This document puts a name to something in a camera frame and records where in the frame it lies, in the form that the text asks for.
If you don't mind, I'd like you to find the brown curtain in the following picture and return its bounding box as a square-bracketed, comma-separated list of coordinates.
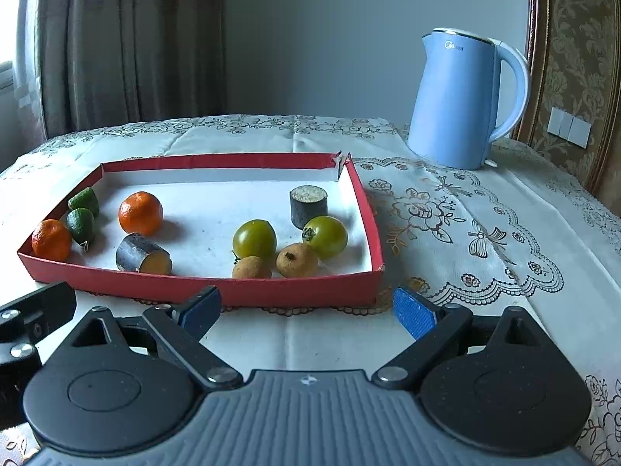
[14, 0, 225, 146]

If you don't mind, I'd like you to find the light blue electric kettle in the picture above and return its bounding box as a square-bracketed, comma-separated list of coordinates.
[408, 28, 531, 170]

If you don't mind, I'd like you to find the orange mandarin in tray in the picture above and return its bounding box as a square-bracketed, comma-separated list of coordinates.
[31, 219, 73, 262]

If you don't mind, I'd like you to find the red shallow box tray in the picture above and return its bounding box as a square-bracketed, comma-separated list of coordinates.
[17, 153, 384, 308]

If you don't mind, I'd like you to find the orange mandarin outside tray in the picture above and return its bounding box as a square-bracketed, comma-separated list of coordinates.
[118, 191, 163, 237]

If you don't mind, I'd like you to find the green cucumber piece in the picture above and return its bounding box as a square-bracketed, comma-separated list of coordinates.
[66, 207, 95, 251]
[68, 186, 100, 218]

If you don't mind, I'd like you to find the white embroidered tablecloth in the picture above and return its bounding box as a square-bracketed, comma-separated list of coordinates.
[1, 115, 620, 465]

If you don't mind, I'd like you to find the white wall switch panel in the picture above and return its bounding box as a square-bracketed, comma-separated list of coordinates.
[547, 107, 592, 150]

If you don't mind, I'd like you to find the dark sugarcane piece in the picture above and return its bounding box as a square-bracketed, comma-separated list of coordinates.
[290, 184, 327, 230]
[115, 233, 173, 276]

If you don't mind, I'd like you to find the green tomato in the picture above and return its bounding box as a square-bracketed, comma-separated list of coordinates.
[302, 216, 349, 261]
[232, 219, 277, 261]

